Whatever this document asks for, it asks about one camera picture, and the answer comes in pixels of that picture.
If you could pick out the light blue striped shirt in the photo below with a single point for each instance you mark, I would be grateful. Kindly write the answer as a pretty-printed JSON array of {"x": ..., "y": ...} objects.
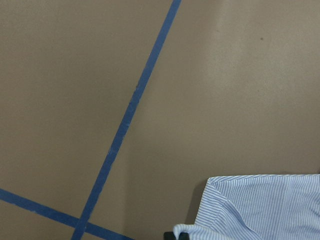
[{"x": 257, "y": 207}]

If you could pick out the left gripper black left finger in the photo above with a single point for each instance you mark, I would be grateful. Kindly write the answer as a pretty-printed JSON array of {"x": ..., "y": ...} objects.
[{"x": 169, "y": 235}]

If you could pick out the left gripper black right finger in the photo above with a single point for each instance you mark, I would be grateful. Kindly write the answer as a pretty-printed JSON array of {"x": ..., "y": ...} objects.
[{"x": 183, "y": 236}]

